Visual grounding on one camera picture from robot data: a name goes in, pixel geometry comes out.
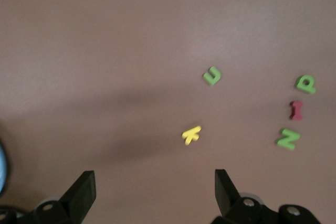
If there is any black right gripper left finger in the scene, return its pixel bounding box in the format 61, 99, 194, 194
35, 170, 97, 224

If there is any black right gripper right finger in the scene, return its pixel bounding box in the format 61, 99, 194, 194
214, 168, 266, 224

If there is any green foam letter N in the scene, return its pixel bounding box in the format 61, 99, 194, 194
275, 128, 301, 151

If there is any green foam letter U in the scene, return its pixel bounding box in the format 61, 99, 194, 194
202, 66, 223, 87

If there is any green foam letter P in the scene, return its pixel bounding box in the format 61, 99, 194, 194
293, 74, 317, 95

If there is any yellow foam letter K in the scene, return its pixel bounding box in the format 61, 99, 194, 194
181, 125, 202, 146

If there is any blue round plate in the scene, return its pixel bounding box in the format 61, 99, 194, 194
0, 142, 8, 196

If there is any dark red foam letter I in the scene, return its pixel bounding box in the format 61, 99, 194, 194
288, 100, 305, 121

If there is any brown table cover sheet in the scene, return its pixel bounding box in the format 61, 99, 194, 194
0, 0, 336, 224

